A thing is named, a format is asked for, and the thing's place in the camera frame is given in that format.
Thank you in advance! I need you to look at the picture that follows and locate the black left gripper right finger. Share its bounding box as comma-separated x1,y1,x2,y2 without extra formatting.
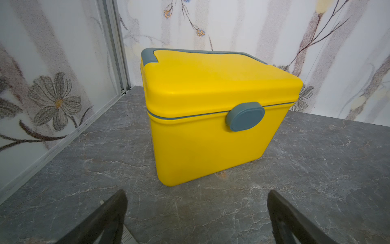
267,190,336,244

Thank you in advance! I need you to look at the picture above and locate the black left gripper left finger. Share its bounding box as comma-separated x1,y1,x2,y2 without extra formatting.
57,189,128,244

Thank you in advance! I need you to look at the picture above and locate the yellow plastic storage box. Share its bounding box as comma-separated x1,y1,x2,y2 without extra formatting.
140,48,303,187

